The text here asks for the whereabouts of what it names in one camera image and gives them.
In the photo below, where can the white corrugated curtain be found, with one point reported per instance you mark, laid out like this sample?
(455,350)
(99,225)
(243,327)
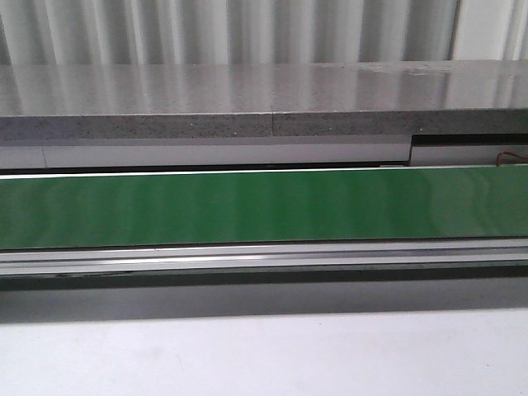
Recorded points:
(260,32)

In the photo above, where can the silver aluminium conveyor front rail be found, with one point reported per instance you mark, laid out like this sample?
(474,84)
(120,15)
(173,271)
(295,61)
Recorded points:
(224,264)

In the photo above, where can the grey speckled stone slab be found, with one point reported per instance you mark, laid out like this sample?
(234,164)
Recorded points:
(74,102)

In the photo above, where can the white panel under slab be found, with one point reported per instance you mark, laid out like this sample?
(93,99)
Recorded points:
(332,151)

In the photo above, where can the green conveyor belt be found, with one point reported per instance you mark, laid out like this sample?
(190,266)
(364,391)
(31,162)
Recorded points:
(143,209)

